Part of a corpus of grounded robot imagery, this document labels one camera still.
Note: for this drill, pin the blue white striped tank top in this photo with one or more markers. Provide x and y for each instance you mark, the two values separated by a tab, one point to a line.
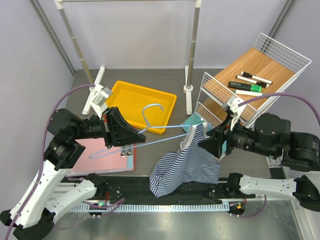
190	163

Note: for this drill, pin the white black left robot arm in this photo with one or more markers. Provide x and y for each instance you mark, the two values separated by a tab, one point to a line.
35	214

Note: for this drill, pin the white marker green cap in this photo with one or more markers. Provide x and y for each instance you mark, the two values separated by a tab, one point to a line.
247	93

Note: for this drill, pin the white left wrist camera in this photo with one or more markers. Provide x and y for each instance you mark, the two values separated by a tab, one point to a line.
98	102

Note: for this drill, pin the green black highlighter marker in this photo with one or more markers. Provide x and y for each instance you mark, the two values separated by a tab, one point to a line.
244	87

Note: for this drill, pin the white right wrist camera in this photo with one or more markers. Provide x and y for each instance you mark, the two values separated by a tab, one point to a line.
234	107

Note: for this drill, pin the metal clothes rack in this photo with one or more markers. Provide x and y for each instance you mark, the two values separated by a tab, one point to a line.
134	34

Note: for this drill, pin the white marker black cap lower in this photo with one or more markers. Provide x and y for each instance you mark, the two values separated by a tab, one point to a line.
261	84

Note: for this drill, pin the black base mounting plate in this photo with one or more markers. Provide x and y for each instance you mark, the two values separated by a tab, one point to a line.
143	190

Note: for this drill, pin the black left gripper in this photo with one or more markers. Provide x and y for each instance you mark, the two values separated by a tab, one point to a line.
116	130

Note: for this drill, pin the white marker black cap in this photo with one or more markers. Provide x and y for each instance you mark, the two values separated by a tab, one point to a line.
261	84
248	75

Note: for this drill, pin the white marker black cap upper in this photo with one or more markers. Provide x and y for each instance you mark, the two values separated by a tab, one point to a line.
248	75

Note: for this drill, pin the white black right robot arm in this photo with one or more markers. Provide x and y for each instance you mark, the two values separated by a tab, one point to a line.
295	169

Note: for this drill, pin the teal box with handle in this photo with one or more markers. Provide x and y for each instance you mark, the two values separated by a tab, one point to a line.
196	119

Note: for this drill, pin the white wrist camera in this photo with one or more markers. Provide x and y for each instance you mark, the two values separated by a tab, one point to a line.
98	102
234	107

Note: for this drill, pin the yellow plastic tray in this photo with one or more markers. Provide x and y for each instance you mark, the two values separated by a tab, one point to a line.
132	98

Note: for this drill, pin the pink clipboard with papers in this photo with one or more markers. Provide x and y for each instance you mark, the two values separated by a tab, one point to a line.
113	163

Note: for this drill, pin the white slotted cable duct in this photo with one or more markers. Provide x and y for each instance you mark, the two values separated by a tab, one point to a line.
129	208

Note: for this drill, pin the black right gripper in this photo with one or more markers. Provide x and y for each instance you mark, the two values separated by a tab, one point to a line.
222	132

